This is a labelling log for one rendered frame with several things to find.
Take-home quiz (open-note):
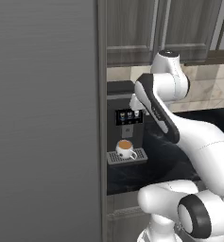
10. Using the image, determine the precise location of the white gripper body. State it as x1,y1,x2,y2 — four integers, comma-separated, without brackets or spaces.
129,94,144,112

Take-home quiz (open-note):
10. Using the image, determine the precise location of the dark grey coffee machine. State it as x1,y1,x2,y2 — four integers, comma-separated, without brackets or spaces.
106,79,148,166

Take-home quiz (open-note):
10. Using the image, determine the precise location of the white mug of coffee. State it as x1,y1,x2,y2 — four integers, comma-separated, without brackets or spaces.
115,139,139,161

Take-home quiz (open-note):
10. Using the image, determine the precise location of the grey tall side panel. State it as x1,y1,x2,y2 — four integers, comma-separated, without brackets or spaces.
96,0,109,242

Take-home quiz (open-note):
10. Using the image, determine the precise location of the large grey fridge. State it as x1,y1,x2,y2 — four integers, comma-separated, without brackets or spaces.
0,0,102,242

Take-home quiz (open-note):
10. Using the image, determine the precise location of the grey base drawer front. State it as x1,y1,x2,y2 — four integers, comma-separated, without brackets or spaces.
106,191,144,219

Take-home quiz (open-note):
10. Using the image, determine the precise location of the grey base cupboard door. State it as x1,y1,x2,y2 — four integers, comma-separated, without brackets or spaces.
106,213,153,242

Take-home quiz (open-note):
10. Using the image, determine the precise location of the grey wood wall cupboard door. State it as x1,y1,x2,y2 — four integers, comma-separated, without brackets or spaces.
161,0,215,63
106,0,159,66

